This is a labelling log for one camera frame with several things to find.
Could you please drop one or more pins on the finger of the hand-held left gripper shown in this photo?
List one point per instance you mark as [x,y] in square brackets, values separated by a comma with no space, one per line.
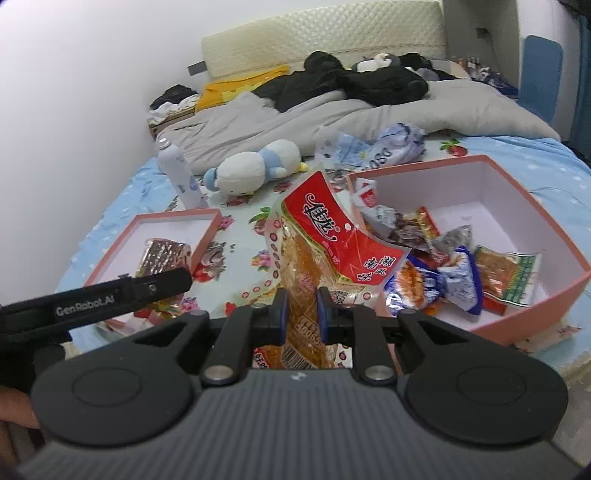
[166,284]

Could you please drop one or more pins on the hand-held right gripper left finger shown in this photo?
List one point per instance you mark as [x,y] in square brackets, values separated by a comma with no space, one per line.
[286,318]

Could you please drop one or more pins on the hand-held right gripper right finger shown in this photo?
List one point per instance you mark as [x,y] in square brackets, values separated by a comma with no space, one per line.
[322,318]

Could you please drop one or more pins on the pink box lid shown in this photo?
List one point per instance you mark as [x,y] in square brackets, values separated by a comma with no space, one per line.
[152,226]

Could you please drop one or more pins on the red label orange snack packet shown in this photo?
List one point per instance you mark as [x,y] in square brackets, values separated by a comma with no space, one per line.
[332,221]

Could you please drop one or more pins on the grey white snack packet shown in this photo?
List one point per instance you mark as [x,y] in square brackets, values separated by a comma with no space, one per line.
[383,217]

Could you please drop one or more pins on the dark brown snack packet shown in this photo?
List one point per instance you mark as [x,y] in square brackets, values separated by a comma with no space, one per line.
[406,230]

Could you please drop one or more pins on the blue white snack bag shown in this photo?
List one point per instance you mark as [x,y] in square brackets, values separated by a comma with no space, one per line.
[457,281]

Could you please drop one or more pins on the small red snack packet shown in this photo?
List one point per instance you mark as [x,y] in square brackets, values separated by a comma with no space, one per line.
[427,224]

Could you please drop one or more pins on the clear brown tofu snack packet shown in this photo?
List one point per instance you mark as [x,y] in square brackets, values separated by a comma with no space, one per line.
[503,277]

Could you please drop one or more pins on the pink cardboard box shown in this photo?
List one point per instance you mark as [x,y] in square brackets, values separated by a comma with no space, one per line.
[508,207]

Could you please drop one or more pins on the person's left hand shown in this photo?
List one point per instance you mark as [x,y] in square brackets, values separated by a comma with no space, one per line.
[16,406]

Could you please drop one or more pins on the floral bed sheet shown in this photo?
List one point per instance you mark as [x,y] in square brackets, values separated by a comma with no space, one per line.
[240,221]

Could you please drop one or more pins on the white spray can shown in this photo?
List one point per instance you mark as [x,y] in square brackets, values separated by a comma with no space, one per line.
[180,175]

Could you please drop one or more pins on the white blue plush toy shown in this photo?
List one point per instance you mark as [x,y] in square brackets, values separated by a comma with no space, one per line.
[244,170]

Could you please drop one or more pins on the box of clothes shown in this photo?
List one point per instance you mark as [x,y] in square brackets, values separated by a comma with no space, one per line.
[171,99]

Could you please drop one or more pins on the crumpled blue white plastic bag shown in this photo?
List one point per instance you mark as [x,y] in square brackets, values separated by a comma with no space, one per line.
[397,143]

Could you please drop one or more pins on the yellow cloth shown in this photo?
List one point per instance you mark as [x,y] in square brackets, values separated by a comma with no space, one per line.
[221,92]

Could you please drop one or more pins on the black clothing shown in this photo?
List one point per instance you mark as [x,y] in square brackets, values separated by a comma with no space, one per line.
[378,87]

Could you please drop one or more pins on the grey duvet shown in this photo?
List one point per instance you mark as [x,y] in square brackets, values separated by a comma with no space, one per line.
[461,110]

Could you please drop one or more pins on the cream padded headboard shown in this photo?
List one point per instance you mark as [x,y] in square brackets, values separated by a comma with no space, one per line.
[323,37]

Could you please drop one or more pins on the group of toiletry bottles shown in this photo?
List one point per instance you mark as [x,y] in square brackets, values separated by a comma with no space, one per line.
[475,69]

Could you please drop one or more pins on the blue chair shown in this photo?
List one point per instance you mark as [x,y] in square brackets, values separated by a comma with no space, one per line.
[540,74]

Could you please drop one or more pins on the blue hanging cloth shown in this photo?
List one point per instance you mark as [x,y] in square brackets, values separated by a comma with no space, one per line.
[582,92]

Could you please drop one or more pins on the dark hanging clothes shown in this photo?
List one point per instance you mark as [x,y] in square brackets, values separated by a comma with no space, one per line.
[577,5]

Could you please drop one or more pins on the grey wall plate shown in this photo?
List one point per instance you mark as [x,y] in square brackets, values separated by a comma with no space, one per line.
[196,68]

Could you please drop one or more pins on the black wall socket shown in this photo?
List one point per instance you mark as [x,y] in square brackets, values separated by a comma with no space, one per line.
[483,32]

